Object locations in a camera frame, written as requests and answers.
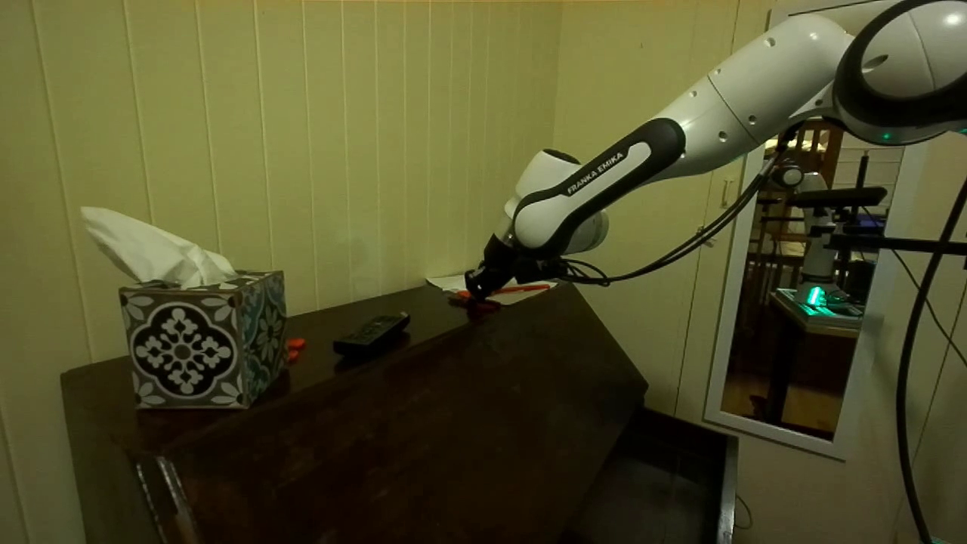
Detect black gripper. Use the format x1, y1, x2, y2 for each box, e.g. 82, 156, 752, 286
461, 232, 569, 305

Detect dark wooden open drawer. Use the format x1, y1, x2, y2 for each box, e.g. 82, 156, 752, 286
560, 406, 743, 544

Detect white paper sheet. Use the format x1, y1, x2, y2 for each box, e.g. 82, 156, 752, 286
419, 264, 560, 307

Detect black remote control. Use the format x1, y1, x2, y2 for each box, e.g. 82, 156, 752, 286
328, 307, 414, 361

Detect dark wooden dresser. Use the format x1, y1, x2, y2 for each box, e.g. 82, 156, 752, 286
57, 281, 653, 544

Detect patterned tissue box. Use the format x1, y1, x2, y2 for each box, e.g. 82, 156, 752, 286
117, 267, 291, 415

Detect white tissue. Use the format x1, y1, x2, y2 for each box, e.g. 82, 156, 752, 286
78, 203, 241, 294

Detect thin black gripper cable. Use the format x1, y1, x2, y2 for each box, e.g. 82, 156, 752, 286
560, 123, 811, 290

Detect white door frame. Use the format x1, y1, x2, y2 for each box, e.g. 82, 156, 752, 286
701, 9, 916, 462

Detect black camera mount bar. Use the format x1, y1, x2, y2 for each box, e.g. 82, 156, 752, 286
783, 183, 967, 258

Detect thick black cable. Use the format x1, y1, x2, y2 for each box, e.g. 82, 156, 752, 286
891, 180, 967, 544

